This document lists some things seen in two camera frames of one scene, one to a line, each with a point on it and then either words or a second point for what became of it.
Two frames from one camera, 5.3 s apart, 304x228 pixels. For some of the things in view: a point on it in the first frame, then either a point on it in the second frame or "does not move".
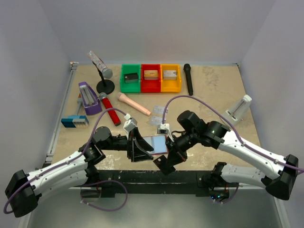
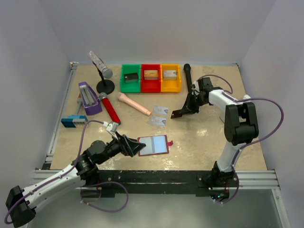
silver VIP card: (158, 109) does not move
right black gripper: (173, 149) to (190, 102)
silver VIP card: (156, 120) does not move
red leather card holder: (159, 143) does not move
